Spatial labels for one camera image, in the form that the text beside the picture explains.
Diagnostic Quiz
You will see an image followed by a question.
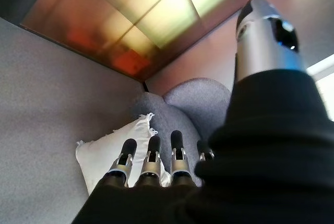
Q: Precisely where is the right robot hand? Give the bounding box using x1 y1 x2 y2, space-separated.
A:
71 0 334 224

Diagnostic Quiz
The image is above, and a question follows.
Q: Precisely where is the white fringed cushion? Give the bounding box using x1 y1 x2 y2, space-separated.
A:
75 113 172 196

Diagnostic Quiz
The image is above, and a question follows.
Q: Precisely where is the grey fabric armchair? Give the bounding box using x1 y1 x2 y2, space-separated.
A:
132 77 233 187

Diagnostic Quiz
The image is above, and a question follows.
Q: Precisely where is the glossy dark reflective panel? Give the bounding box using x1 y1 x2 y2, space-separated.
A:
20 0 290 81

